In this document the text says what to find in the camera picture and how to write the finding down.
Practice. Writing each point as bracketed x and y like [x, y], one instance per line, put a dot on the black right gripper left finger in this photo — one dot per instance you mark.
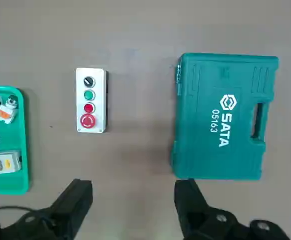
[68, 205]

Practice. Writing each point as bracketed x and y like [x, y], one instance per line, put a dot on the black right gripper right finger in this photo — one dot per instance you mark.
[193, 207]

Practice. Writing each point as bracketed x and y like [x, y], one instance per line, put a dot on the red emergency stop button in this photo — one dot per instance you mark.
[88, 121]

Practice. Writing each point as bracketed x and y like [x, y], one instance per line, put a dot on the white four-button control box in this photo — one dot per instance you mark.
[79, 100]

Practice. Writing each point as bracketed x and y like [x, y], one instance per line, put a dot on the green plastic tray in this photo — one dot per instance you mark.
[10, 185]

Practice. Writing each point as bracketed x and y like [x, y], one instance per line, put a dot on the orange white pushbutton block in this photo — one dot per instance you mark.
[7, 113]

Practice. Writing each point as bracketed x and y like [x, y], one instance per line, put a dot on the green SATA tool case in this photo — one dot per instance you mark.
[210, 75]

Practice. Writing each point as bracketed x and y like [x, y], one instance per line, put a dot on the grey switch box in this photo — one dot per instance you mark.
[9, 163]

